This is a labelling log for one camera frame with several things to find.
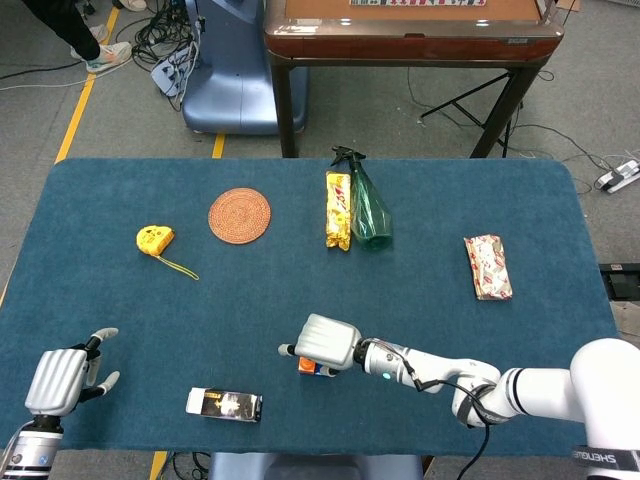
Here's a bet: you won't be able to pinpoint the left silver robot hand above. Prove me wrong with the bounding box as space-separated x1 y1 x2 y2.
24 327 121 419

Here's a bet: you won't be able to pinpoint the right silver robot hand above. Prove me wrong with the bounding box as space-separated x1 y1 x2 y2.
277 313 363 374

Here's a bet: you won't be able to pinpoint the blue felt table cover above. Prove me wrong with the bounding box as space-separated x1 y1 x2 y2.
0 158 632 457

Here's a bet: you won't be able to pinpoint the black white carton box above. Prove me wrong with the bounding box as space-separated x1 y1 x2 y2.
185 386 264 424

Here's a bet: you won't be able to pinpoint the blue grey robot torso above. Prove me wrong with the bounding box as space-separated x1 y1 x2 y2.
207 452 425 480

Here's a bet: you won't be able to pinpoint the gold foil snack package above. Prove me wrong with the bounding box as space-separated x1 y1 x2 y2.
325 170 353 252

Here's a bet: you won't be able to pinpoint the green plastic spray bottle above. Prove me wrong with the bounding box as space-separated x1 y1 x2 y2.
330 145 394 252

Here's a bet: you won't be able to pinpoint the round woven orange coaster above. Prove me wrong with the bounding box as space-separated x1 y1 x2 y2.
207 187 272 246

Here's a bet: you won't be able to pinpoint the yellow tape measure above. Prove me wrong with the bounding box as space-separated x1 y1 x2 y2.
135 225 200 282

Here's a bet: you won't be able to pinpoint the red white snack packet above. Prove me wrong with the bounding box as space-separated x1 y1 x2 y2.
463 234 514 302

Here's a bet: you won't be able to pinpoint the black tripod stand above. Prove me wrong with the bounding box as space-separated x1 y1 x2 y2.
419 69 526 151

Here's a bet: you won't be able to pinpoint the blue grey machine base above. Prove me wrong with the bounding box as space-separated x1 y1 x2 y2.
181 0 309 135

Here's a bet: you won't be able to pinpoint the white power strip with plugs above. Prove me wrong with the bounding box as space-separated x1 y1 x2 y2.
150 42 199 99

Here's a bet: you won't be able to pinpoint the brown mahjong table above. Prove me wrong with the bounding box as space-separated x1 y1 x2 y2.
263 0 566 159

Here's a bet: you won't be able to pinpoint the white sneaker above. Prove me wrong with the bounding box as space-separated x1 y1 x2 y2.
70 41 133 74

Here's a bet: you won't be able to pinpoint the row of mahjong tiles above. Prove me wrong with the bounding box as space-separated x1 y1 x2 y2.
348 0 488 8

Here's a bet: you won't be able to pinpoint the person leg black trousers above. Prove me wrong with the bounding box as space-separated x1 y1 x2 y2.
22 0 101 61

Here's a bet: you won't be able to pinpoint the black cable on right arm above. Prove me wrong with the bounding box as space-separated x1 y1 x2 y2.
399 357 494 480

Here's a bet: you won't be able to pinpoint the black cable bundle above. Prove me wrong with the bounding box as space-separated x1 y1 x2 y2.
130 0 201 69

